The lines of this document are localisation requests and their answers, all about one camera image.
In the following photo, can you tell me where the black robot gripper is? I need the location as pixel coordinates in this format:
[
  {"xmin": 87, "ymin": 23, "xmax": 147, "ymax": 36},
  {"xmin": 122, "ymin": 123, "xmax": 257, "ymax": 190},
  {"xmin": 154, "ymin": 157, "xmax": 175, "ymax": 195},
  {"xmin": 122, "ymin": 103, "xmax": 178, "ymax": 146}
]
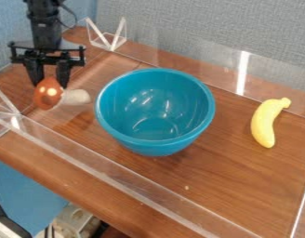
[{"xmin": 10, "ymin": 0, "xmax": 86, "ymax": 88}]

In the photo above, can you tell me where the brown white plush mushroom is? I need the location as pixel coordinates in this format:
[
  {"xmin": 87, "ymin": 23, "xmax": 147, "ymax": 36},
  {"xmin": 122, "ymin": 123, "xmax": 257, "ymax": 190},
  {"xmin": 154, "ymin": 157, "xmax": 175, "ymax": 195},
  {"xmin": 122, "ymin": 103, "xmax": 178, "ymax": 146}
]
[{"xmin": 34, "ymin": 77, "xmax": 92, "ymax": 110}]

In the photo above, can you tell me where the blue plastic bowl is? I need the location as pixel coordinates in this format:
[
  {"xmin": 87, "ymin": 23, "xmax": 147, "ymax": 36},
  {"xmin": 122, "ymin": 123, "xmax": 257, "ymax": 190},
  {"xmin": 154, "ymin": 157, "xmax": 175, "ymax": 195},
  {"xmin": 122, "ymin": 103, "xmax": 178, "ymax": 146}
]
[{"xmin": 95, "ymin": 68, "xmax": 216, "ymax": 156}]

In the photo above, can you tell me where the clear acrylic front barrier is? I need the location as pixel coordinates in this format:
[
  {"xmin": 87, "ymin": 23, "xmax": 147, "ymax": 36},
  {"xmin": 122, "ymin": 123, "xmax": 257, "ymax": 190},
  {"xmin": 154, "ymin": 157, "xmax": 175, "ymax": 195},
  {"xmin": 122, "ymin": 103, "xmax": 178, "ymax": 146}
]
[{"xmin": 0, "ymin": 115, "xmax": 261, "ymax": 238}]

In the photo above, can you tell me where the clear acrylic barrier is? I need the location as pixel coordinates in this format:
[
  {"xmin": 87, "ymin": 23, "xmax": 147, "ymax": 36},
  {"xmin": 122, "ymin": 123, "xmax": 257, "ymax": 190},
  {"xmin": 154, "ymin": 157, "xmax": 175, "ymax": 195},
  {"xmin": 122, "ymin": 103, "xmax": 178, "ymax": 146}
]
[
  {"xmin": 0, "ymin": 115, "xmax": 261, "ymax": 238},
  {"xmin": 118, "ymin": 20, "xmax": 305, "ymax": 117}
]

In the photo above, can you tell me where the grey power strip below table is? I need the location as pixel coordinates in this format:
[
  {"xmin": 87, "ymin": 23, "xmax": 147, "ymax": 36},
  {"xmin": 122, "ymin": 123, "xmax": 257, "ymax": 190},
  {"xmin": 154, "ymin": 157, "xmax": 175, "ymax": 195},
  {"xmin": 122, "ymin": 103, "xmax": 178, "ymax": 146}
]
[{"xmin": 48, "ymin": 204, "xmax": 102, "ymax": 238}]

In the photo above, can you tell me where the clear acrylic back barrier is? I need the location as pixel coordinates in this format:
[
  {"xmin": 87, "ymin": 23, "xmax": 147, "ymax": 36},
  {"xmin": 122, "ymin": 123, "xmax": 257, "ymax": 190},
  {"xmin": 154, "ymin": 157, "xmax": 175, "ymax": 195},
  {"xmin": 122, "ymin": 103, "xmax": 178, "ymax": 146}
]
[{"xmin": 118, "ymin": 20, "xmax": 305, "ymax": 117}]

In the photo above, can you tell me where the yellow toy banana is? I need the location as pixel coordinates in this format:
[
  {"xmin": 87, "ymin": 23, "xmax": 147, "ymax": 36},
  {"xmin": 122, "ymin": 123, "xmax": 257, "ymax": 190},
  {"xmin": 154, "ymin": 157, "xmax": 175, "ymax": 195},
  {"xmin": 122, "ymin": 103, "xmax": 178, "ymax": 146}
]
[{"xmin": 251, "ymin": 98, "xmax": 293, "ymax": 148}]

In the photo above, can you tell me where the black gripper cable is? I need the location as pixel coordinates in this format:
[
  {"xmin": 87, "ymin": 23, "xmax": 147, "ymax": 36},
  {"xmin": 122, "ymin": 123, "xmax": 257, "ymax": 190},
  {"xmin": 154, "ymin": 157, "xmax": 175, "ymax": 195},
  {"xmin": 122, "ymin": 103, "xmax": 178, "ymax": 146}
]
[{"xmin": 58, "ymin": 3, "xmax": 80, "ymax": 31}]

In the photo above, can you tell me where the clear acrylic corner bracket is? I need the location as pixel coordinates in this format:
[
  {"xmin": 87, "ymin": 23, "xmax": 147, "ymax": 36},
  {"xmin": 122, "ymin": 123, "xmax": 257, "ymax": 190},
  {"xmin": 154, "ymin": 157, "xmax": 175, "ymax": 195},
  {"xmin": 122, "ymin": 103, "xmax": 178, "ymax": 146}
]
[{"xmin": 86, "ymin": 18, "xmax": 127, "ymax": 52}]

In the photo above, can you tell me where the clear acrylic left bracket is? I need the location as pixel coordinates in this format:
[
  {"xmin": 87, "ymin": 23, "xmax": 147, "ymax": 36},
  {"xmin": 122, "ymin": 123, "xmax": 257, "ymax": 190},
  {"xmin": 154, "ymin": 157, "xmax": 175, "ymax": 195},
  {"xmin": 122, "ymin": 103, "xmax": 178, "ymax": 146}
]
[{"xmin": 0, "ymin": 89, "xmax": 23, "ymax": 138}]

